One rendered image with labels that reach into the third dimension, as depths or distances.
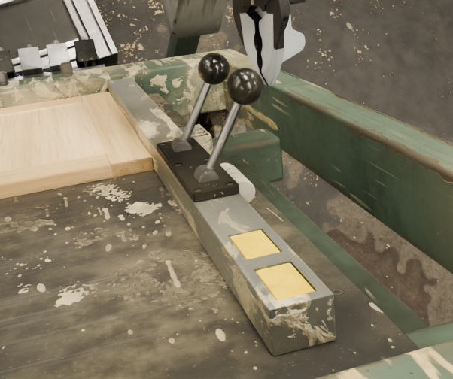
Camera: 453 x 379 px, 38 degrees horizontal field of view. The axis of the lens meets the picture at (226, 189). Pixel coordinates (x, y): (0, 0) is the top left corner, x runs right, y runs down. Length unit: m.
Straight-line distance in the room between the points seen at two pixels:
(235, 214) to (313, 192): 1.71
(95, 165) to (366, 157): 0.35
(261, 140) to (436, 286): 1.44
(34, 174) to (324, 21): 1.88
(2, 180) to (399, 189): 0.50
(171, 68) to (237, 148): 0.35
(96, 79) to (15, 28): 0.90
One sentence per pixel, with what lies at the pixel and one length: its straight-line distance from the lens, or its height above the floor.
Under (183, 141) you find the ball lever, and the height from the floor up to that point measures 1.39.
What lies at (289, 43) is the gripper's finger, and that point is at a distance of 0.81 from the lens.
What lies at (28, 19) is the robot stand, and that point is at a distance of 2.24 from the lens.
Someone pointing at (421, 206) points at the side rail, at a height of 1.50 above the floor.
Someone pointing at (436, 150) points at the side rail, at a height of 1.51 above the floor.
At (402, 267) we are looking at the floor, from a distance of 2.38.
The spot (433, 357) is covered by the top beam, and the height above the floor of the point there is 1.84.
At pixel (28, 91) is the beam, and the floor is 0.91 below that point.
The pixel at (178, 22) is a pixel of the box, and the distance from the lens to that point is 1.51.
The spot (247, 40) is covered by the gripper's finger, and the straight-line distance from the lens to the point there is 0.82.
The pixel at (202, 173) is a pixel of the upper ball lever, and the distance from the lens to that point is 0.68.
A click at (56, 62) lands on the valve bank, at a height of 0.76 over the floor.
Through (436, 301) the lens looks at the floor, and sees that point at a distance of 2.41.
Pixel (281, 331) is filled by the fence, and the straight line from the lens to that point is 0.48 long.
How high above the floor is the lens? 2.12
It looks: 71 degrees down
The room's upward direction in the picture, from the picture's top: 31 degrees clockwise
